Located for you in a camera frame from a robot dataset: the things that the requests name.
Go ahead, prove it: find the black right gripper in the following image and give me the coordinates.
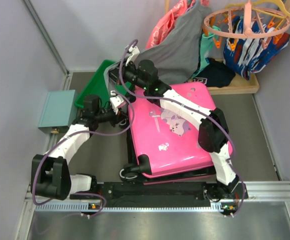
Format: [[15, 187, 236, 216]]
[[104, 58, 149, 91]]

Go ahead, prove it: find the pink hard-shell suitcase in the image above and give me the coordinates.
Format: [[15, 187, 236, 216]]
[[119, 89, 216, 185]]

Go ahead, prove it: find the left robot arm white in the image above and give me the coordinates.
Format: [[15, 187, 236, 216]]
[[30, 94, 129, 200]]

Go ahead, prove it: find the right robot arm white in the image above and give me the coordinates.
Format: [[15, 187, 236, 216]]
[[106, 59, 240, 198]]

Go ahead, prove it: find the green plastic tray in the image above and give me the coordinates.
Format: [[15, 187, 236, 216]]
[[74, 60, 127, 109]]

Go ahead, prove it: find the grey hanging garment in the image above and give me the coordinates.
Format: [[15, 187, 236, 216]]
[[135, 2, 212, 85]]

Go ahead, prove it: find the light blue metal box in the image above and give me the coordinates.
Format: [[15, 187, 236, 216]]
[[38, 90, 78, 134]]

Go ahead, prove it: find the coral pink patterned garment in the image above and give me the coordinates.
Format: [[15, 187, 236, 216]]
[[145, 0, 211, 50]]

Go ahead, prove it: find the teal green garment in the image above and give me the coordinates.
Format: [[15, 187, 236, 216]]
[[191, 33, 215, 79]]

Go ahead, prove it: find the dark navy folded garment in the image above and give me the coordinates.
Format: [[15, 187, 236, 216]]
[[187, 58, 236, 88]]

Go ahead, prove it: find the blue white patterned garment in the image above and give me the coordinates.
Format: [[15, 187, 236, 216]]
[[222, 14, 290, 81]]

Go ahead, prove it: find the pink round clip hanger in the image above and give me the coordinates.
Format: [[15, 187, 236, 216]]
[[202, 0, 290, 48]]

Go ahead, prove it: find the yellow clothes hanger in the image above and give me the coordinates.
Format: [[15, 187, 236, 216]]
[[225, 0, 290, 18]]

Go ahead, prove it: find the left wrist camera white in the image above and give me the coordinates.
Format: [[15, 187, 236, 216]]
[[109, 90, 126, 115]]

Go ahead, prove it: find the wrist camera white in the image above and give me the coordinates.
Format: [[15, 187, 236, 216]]
[[125, 45, 140, 66], [109, 90, 126, 115]]

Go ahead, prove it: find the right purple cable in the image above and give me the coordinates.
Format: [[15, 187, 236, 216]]
[[116, 38, 247, 218]]

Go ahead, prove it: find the purple cable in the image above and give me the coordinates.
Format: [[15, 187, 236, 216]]
[[116, 38, 247, 218], [31, 91, 136, 218]]

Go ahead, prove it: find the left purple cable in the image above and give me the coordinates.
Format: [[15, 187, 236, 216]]
[[31, 91, 136, 218]]

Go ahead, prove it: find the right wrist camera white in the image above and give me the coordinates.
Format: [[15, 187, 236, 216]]
[[125, 45, 140, 66]]

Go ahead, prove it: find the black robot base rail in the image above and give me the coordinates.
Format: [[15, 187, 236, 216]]
[[90, 181, 243, 208]]

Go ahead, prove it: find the slotted grey cable duct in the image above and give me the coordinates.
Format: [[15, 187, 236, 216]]
[[34, 199, 238, 213]]

